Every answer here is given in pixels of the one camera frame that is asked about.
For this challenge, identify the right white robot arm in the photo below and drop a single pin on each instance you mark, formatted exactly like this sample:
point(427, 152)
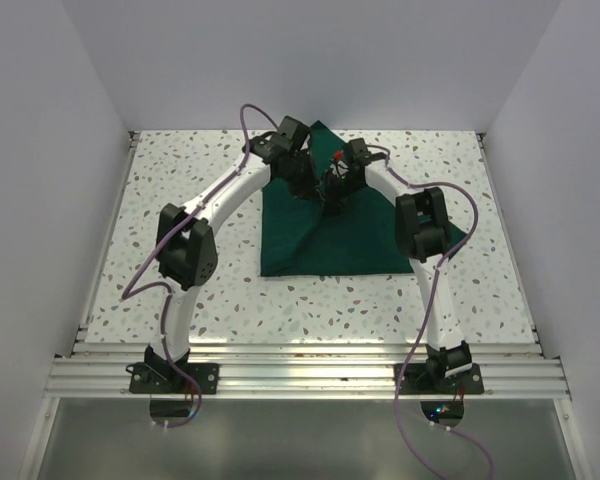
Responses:
point(423, 236)

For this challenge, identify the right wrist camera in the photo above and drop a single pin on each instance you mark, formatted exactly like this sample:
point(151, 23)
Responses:
point(339, 165)

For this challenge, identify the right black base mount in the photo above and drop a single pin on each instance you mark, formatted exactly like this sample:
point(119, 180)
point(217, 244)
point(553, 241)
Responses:
point(440, 380)

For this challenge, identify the aluminium rail frame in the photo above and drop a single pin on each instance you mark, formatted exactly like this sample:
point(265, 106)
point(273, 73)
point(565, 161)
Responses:
point(305, 381)

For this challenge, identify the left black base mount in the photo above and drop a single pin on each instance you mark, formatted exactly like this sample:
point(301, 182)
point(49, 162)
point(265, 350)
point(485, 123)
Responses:
point(172, 396)

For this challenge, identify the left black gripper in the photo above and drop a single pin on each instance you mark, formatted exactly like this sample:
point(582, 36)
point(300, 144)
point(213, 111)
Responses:
point(308, 189)

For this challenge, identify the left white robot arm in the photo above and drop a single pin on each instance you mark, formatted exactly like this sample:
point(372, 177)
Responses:
point(186, 252)

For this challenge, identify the green surgical drape cloth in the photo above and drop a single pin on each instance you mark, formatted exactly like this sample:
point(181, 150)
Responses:
point(299, 238)

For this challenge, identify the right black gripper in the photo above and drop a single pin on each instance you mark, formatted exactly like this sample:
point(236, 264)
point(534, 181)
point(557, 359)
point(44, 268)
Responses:
point(332, 201)

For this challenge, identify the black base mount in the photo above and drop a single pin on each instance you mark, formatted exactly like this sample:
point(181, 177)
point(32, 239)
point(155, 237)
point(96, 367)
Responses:
point(440, 380)
point(172, 396)

